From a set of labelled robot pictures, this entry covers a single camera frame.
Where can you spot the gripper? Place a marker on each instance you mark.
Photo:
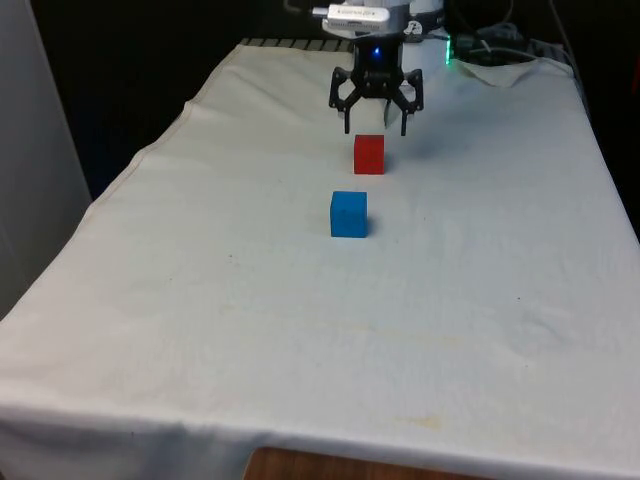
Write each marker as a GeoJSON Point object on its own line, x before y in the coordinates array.
{"type": "Point", "coordinates": [377, 70]}

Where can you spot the red cube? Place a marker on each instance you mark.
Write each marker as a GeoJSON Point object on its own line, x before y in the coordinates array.
{"type": "Point", "coordinates": [369, 155]}

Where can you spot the blue cube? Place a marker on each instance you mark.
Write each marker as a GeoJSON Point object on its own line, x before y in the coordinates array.
{"type": "Point", "coordinates": [348, 215]}

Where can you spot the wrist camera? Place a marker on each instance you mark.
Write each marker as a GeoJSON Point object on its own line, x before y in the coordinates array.
{"type": "Point", "coordinates": [350, 13]}

